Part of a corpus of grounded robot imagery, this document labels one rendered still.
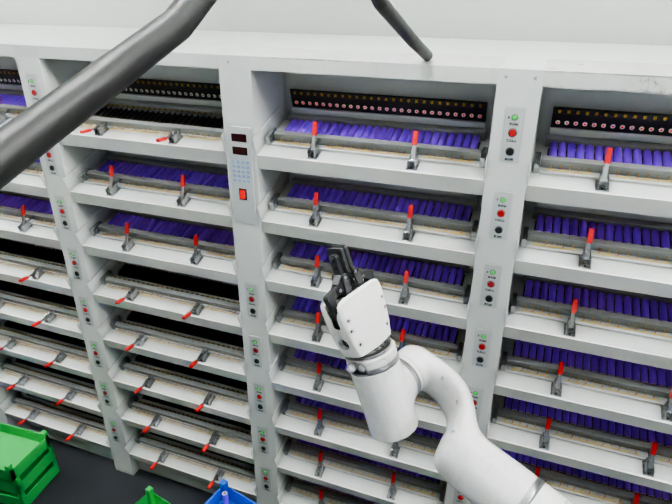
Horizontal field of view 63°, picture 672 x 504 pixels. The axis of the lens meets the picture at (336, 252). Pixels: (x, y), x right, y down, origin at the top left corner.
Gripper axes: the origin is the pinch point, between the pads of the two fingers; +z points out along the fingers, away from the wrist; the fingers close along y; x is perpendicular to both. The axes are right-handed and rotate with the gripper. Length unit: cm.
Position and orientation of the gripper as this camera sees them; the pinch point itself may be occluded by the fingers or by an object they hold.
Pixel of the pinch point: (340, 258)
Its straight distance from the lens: 84.7
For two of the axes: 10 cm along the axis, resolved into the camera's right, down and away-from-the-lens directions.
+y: 6.7, -4.0, 6.3
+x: 6.8, -0.1, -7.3
